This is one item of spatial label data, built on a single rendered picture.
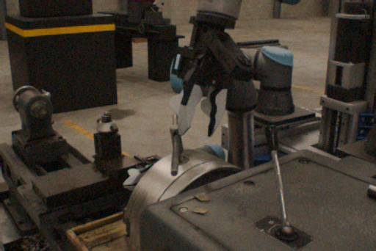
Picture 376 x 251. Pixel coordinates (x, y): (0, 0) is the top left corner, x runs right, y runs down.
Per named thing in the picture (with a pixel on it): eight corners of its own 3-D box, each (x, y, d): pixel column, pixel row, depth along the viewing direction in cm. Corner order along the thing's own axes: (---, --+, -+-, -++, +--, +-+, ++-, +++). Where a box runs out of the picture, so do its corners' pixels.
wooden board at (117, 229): (219, 246, 121) (219, 235, 120) (112, 296, 101) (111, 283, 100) (163, 206, 144) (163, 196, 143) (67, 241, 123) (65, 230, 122)
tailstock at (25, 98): (70, 154, 189) (64, 94, 180) (29, 164, 178) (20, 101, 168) (48, 136, 212) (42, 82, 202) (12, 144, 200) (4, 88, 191)
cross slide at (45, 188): (156, 175, 154) (156, 164, 153) (46, 209, 130) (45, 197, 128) (134, 161, 167) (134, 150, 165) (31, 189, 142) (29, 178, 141)
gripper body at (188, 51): (200, 82, 79) (213, 20, 77) (230, 91, 73) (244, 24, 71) (168, 77, 75) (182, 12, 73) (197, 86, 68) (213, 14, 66)
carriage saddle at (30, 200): (161, 191, 155) (160, 177, 153) (41, 230, 128) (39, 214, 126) (123, 164, 177) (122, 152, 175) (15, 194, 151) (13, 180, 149)
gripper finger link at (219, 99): (205, 127, 81) (205, 81, 78) (225, 135, 77) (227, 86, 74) (192, 130, 79) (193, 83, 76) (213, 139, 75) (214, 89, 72)
